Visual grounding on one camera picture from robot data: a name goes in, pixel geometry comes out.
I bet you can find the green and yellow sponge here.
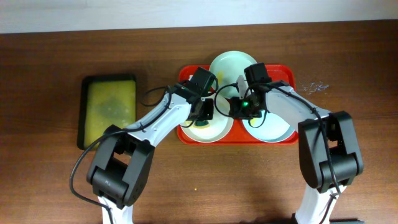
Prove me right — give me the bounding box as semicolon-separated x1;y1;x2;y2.
194;120;209;129

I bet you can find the white plate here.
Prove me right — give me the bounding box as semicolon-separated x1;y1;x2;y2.
182;95;234;143

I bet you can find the light blue plate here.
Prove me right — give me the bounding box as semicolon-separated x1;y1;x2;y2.
243;111;295;143

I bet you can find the mint green plate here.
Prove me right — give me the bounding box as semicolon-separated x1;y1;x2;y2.
210;51;257;99

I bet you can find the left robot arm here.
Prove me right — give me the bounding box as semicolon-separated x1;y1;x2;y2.
86;68;216;223

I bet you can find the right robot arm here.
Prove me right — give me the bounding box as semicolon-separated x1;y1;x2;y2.
230;63;364;224

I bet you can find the red plastic tray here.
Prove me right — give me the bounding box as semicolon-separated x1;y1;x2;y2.
177;64;299;145

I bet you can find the black tray with yellow liquid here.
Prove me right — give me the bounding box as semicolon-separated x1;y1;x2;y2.
76;73;136;150

